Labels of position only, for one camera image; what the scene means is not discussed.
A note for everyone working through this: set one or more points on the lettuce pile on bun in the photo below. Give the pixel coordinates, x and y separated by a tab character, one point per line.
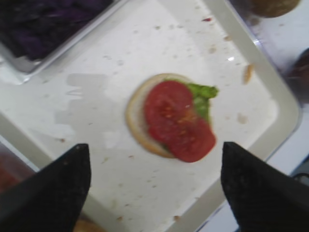
202	95

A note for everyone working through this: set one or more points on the sesame burger bun pair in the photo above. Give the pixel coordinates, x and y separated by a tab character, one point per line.
272	8

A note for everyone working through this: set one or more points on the white rectangular metal tray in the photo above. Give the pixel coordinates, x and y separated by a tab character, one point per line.
82	98

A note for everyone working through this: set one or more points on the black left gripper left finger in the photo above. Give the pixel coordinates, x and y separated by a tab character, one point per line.
52	199

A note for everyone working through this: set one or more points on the golden top bun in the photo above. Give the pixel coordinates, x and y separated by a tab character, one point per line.
84	225

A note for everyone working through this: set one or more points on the dark red meat patties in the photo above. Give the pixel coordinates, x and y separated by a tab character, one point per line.
300	69

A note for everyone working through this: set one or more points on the shredded purple cabbage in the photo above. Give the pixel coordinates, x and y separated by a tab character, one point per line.
35	28

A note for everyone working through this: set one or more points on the clear plastic salad container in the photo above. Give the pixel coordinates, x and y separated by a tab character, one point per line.
19	70

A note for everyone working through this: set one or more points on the red tomato slices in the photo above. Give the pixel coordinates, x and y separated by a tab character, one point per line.
174	122

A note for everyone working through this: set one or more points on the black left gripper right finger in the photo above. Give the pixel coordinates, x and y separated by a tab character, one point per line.
262	199

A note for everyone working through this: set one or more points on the bottom bun slice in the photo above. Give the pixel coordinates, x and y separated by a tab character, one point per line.
134	115

